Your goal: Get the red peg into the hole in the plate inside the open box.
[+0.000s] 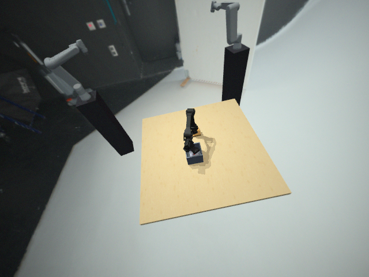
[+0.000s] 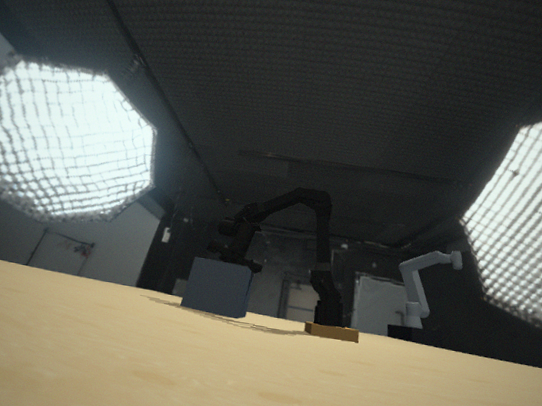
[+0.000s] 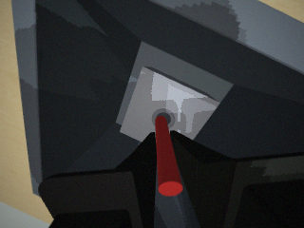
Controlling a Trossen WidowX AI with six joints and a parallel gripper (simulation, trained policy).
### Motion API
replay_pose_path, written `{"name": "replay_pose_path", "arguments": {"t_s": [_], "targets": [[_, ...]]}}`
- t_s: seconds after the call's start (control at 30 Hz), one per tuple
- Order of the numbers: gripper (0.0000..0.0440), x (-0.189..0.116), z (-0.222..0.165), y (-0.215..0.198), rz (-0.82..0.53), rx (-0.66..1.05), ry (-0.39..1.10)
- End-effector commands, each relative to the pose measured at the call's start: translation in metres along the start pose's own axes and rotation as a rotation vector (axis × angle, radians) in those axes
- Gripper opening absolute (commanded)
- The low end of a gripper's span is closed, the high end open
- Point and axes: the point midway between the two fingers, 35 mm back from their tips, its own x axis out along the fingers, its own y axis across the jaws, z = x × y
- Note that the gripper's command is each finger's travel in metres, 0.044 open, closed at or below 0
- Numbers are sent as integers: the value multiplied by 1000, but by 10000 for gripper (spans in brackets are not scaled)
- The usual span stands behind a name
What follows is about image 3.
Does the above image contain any red peg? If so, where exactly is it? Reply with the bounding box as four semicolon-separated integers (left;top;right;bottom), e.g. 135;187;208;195
155;116;183;196

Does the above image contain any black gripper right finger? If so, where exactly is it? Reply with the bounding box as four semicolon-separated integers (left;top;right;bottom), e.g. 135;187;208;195
170;130;304;228

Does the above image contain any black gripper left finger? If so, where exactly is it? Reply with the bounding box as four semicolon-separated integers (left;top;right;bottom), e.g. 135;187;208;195
38;132;157;228

